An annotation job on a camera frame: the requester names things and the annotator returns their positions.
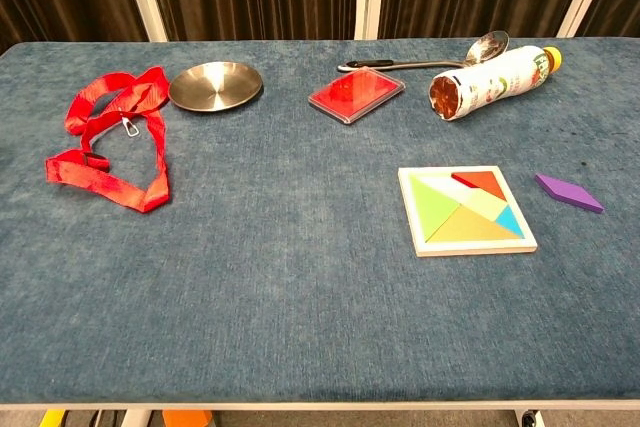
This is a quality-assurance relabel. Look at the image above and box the purple tangram parallelogram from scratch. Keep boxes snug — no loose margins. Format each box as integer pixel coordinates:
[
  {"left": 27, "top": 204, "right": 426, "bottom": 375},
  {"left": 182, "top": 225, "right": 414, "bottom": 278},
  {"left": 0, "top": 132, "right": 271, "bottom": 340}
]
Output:
[{"left": 534, "top": 173, "right": 606, "bottom": 215}]

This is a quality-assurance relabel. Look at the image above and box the green triangle puzzle piece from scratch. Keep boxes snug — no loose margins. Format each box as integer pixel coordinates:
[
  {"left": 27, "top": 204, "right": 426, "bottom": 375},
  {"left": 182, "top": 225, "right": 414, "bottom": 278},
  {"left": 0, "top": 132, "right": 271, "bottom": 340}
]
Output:
[{"left": 410, "top": 179, "right": 462, "bottom": 243}]

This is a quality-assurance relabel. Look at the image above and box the colourful tangram puzzle board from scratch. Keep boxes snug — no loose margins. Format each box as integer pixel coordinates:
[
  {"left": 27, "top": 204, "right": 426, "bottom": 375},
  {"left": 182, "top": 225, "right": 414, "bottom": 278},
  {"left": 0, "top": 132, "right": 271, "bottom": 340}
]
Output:
[{"left": 397, "top": 165, "right": 539, "bottom": 259}]

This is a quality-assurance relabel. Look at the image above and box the blue triangle puzzle piece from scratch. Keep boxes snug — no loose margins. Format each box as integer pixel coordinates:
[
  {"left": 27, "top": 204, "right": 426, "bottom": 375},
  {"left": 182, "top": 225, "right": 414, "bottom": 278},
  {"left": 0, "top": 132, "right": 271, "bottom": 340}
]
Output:
[{"left": 494, "top": 204, "right": 526, "bottom": 239}]

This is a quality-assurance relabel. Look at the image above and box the blue fabric tablecloth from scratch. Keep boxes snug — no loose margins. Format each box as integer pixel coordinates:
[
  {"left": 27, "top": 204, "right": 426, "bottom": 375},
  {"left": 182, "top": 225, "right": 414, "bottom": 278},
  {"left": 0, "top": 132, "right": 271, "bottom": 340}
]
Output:
[{"left": 0, "top": 36, "right": 640, "bottom": 406}]

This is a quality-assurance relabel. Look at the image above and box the red pad in clear case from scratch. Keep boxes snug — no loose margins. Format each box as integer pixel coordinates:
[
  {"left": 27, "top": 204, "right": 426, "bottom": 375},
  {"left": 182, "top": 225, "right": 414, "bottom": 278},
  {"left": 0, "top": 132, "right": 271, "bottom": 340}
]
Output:
[{"left": 307, "top": 66, "right": 406, "bottom": 125}]

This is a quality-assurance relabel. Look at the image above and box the round stainless steel plate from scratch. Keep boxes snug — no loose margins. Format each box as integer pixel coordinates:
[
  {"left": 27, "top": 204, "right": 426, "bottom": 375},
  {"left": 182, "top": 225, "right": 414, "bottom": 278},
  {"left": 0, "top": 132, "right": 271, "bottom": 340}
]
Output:
[{"left": 168, "top": 61, "right": 264, "bottom": 113}]

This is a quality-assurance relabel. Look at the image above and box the printed drink bottle yellow cap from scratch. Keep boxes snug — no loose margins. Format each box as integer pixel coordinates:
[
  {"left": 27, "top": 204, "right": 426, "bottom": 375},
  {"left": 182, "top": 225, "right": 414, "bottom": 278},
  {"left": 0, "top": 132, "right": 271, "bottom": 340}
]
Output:
[{"left": 428, "top": 45, "right": 564, "bottom": 122}]

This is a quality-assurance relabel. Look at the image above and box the orange object under table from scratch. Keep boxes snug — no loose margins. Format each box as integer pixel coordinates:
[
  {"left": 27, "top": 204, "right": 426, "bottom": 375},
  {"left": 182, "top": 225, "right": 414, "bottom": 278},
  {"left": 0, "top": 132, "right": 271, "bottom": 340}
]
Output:
[{"left": 162, "top": 410, "right": 214, "bottom": 427}]

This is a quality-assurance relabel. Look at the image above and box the steel ladle with black handle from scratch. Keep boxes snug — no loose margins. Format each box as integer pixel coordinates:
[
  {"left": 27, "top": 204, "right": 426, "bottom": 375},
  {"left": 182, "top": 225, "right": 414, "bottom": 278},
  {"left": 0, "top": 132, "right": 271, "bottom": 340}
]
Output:
[{"left": 337, "top": 30, "right": 511, "bottom": 73}]

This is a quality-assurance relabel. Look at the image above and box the red lanyard strap with clip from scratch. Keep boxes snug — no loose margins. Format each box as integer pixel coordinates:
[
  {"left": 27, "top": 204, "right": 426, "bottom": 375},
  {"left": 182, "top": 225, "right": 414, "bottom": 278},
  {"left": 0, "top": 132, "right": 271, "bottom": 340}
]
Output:
[{"left": 45, "top": 65, "right": 172, "bottom": 214}]

